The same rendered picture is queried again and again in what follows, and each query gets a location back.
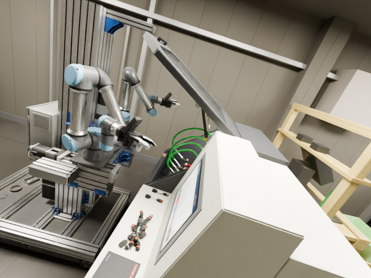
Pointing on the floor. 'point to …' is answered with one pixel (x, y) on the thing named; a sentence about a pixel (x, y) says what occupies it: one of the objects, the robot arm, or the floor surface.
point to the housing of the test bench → (306, 222)
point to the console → (230, 220)
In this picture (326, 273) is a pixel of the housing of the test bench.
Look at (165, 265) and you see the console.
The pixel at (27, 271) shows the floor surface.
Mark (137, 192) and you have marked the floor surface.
